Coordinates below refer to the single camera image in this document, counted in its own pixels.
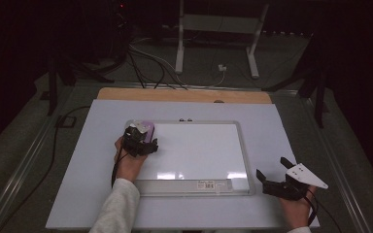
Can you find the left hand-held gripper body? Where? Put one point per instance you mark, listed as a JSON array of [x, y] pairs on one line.
[[136, 142]]

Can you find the small dark whiteboard clip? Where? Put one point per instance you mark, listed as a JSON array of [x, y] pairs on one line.
[[190, 119], [181, 119]]

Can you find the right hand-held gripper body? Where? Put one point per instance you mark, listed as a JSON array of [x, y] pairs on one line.
[[304, 176]]

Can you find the purple and black whiteboard eraser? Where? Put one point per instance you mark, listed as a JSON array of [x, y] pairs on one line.
[[149, 129]]

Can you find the grey metal stand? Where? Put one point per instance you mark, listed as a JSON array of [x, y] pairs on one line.
[[218, 24]]

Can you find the person's left hand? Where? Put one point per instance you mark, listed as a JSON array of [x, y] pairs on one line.
[[129, 166]]

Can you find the black tripod stand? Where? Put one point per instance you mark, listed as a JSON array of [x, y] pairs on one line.
[[53, 84], [319, 97]]

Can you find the person's right hand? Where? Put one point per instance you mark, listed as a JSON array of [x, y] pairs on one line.
[[296, 212]]

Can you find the black floor socket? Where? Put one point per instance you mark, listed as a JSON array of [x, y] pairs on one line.
[[66, 121]]

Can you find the white table sheet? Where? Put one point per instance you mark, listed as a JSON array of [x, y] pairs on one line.
[[87, 194]]

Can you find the silver framed whiteboard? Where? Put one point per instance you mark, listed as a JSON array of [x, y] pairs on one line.
[[200, 155]]

